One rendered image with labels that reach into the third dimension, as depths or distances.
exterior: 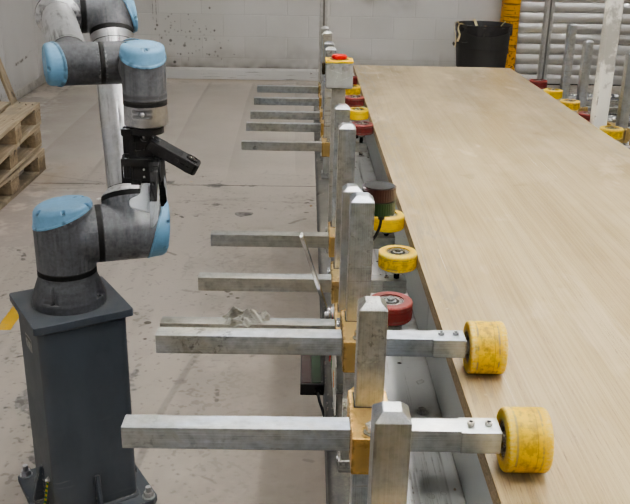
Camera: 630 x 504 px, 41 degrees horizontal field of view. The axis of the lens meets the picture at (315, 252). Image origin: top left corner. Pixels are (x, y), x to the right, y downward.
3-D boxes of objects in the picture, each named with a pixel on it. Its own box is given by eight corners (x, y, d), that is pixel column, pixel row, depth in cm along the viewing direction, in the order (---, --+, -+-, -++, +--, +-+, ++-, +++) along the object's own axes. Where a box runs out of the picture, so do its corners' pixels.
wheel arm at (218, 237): (210, 250, 202) (210, 232, 200) (212, 245, 205) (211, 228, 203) (394, 252, 202) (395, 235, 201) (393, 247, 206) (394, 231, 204)
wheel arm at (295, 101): (253, 106, 366) (253, 96, 364) (254, 105, 369) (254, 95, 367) (355, 108, 366) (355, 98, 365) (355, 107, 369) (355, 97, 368)
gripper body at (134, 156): (128, 176, 185) (125, 122, 181) (168, 177, 186) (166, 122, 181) (121, 186, 178) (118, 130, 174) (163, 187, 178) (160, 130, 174)
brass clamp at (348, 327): (338, 373, 125) (339, 342, 123) (335, 332, 138) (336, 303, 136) (380, 373, 125) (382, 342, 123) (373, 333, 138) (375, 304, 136)
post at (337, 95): (325, 252, 234) (329, 88, 218) (325, 246, 238) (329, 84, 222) (342, 253, 234) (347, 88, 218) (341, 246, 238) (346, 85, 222)
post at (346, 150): (332, 341, 187) (338, 124, 170) (332, 334, 190) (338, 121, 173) (348, 341, 187) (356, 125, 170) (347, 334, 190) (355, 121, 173)
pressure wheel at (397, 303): (367, 364, 154) (370, 306, 150) (364, 344, 161) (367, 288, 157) (411, 364, 154) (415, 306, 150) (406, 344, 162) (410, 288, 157)
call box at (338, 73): (325, 91, 217) (325, 60, 214) (324, 86, 223) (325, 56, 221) (352, 92, 217) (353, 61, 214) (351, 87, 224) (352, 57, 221)
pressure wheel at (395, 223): (388, 266, 199) (390, 219, 195) (361, 257, 204) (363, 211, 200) (408, 257, 205) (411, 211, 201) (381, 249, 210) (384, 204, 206)
